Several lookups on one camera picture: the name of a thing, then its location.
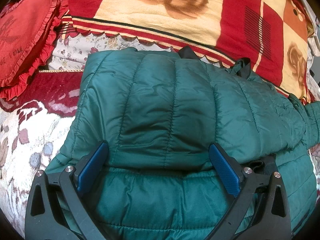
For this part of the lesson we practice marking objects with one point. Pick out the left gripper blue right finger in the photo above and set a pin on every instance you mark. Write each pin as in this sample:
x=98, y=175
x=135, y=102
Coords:
x=260, y=209

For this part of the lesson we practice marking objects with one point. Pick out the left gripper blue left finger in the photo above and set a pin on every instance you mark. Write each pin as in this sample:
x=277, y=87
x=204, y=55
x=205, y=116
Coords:
x=44, y=218

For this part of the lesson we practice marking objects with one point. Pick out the green quilted puffer jacket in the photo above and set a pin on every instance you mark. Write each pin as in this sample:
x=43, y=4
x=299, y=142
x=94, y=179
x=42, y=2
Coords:
x=159, y=114

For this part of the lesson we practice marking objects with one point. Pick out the floral white red bedspread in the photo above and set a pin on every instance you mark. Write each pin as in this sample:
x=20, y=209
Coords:
x=35, y=125

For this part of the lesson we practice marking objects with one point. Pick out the red heart-shaped ruffled pillow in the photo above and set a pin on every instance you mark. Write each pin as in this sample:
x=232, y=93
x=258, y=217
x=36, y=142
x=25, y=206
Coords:
x=28, y=34

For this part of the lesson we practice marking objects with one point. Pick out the red checkered rose blanket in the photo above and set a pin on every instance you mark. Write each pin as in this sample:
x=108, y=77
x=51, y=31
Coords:
x=273, y=34

